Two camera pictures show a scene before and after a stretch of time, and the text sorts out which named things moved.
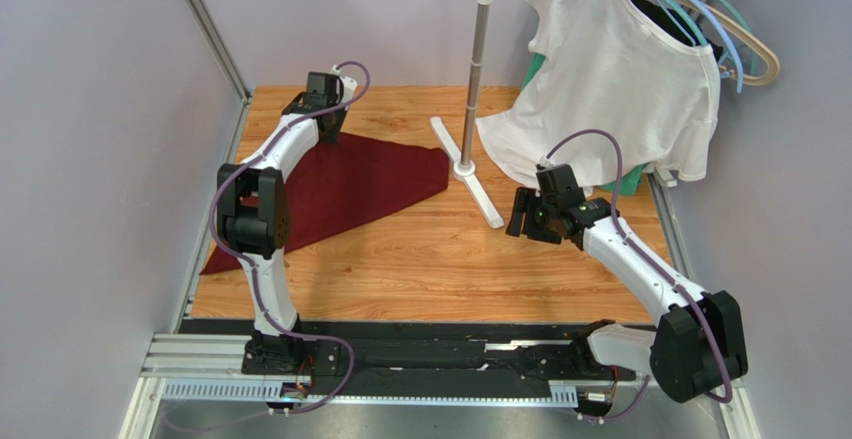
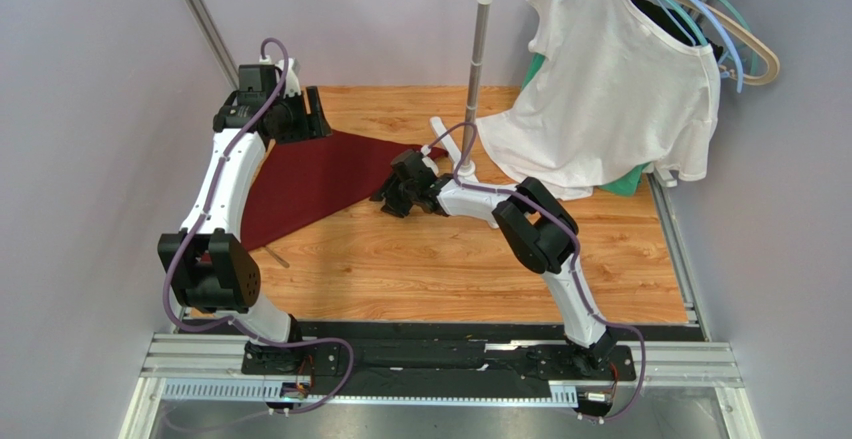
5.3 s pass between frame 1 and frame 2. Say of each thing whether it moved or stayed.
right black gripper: moved
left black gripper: moved
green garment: stayed
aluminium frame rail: stayed
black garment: stayed
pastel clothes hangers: stayed
